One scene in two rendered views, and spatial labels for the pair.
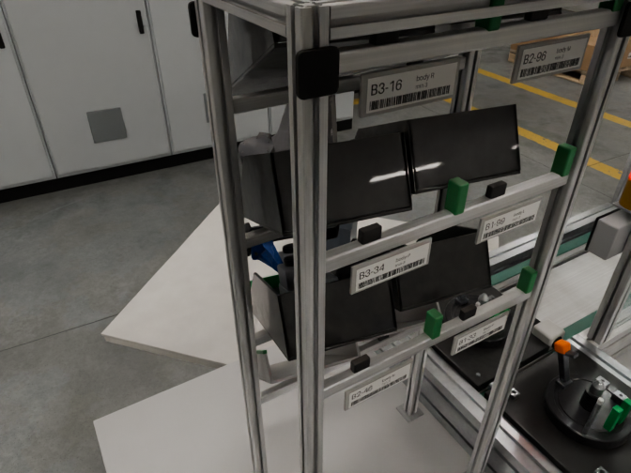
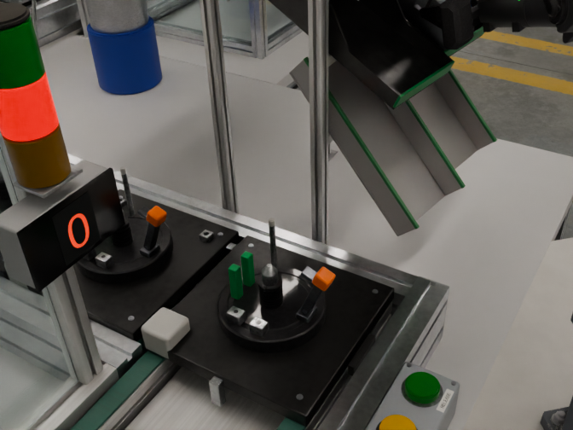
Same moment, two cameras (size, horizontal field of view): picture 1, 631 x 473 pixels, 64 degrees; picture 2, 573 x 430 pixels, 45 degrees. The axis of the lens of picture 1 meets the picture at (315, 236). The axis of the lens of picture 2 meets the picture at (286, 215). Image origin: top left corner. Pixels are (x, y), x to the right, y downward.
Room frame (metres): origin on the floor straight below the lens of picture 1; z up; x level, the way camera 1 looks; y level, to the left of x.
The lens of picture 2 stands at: (1.35, -0.61, 1.61)
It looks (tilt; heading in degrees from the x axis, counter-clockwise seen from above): 37 degrees down; 153
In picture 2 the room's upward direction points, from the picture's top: 3 degrees counter-clockwise
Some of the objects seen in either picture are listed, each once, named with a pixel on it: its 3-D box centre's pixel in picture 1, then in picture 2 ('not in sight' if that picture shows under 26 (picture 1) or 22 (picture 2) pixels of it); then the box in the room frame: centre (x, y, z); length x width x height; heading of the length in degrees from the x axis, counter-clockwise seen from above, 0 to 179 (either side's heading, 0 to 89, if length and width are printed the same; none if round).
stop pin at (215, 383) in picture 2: not in sight; (217, 392); (0.83, -0.45, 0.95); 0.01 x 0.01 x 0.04; 31
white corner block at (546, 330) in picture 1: (547, 335); (166, 333); (0.73, -0.47, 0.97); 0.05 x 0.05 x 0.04; 31
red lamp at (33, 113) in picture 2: not in sight; (23, 102); (0.76, -0.56, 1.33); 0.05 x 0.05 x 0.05
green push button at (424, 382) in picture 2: not in sight; (422, 389); (0.96, -0.24, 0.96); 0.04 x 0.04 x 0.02
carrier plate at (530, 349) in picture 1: (476, 326); (272, 316); (0.77, -0.34, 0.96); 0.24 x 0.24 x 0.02; 31
